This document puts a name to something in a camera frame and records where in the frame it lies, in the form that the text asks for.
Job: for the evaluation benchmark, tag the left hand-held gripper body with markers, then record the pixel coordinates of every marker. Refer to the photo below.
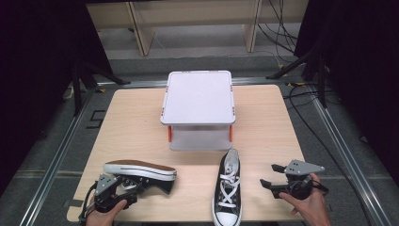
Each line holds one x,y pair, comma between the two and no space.
106,194

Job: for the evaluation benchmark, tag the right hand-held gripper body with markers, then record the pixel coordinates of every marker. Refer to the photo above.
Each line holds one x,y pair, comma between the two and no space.
299,182

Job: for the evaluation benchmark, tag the black canvas sneaker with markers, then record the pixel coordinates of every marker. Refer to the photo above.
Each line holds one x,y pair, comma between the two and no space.
228,194
141,171

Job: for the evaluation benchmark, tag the clear plastic lidded box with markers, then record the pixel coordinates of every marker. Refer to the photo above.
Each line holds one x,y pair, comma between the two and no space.
198,97

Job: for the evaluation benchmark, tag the person's left hand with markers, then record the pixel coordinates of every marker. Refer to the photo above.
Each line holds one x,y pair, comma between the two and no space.
105,216

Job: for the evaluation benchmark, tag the person's right hand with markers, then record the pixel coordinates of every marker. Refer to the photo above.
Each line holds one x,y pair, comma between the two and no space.
309,208

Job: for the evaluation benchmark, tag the black tripod stand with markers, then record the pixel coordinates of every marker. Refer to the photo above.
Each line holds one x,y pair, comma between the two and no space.
320,78
78,88

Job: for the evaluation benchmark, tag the black curtain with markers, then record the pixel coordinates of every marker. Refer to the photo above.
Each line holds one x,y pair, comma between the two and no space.
37,78
360,62

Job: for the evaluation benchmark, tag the light wooden shelf unit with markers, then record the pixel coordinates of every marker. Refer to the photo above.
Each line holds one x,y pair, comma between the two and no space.
147,28

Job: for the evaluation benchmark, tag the metal floor rail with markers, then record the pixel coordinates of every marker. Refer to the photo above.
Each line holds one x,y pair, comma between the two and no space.
59,157
348,157
141,83

